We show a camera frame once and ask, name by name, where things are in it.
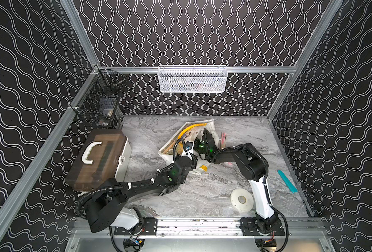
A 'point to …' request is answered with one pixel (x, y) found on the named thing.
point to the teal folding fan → (287, 181)
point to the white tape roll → (245, 207)
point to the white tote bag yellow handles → (190, 131)
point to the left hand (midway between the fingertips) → (192, 147)
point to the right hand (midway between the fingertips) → (187, 142)
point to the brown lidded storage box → (102, 158)
